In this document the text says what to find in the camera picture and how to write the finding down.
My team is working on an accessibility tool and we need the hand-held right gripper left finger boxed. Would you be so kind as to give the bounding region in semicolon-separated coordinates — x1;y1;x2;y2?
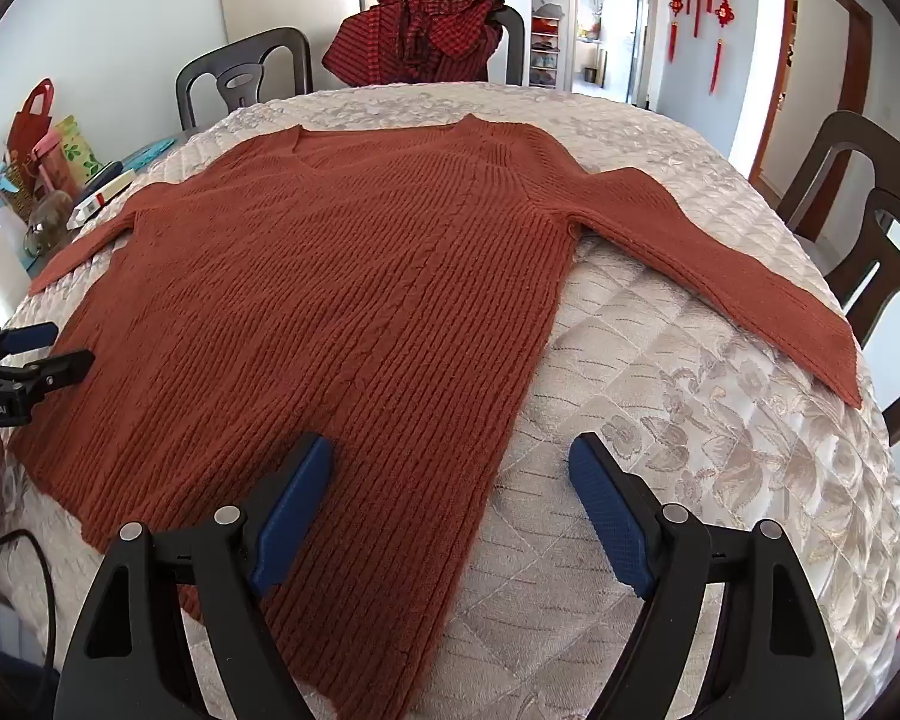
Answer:
52;433;336;720

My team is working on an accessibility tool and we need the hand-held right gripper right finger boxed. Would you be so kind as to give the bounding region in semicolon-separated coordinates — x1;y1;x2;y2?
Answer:
568;431;845;720

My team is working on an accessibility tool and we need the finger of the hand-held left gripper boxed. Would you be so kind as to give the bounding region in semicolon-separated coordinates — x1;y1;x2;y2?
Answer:
0;349;95;402
0;322;59;362

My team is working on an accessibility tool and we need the rust knitted sweater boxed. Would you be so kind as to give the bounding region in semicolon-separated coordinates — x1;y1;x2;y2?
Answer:
7;114;863;695

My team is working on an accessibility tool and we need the round glass jar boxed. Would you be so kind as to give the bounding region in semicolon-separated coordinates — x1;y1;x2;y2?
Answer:
24;191;76;256

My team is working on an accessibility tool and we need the wicker basket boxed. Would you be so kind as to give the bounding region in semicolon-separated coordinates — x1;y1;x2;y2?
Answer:
4;157;53;220

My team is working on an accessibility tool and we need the white box with red stripe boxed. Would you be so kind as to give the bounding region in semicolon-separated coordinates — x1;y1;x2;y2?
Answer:
67;169;136;230

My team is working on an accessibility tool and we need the pink drinking bottle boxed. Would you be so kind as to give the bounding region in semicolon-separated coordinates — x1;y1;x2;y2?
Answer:
36;133;72;200

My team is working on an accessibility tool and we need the green floral bag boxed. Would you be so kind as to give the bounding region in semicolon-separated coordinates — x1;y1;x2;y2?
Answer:
52;116;107;185

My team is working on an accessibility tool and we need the red tote bag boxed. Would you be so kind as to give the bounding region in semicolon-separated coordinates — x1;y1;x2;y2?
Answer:
7;79;57;166

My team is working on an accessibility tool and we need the light blue lace mat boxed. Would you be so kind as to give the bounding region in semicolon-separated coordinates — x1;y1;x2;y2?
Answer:
120;139;182;175

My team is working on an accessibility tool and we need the person's dark blue clothing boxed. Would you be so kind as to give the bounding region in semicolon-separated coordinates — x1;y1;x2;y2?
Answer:
0;641;53;720

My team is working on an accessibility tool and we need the dark empty dining chair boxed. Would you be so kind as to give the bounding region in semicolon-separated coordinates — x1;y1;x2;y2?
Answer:
176;28;314;132

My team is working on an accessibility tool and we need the brown wooden dining chair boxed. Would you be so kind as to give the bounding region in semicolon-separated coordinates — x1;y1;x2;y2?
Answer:
776;111;900;451

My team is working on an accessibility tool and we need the shoe rack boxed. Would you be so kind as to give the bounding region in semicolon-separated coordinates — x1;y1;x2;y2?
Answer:
529;4;565;87

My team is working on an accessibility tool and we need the red plaid shirt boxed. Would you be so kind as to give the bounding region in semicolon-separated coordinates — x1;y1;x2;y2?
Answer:
322;0;511;87

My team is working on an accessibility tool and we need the dark chair holding shirt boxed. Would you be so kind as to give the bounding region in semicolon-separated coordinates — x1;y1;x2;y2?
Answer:
486;6;526;87

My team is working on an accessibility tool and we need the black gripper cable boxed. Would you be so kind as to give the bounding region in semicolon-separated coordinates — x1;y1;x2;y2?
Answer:
0;529;65;691

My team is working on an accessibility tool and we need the brown wooden door frame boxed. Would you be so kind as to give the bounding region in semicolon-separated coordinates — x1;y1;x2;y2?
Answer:
746;0;875;203

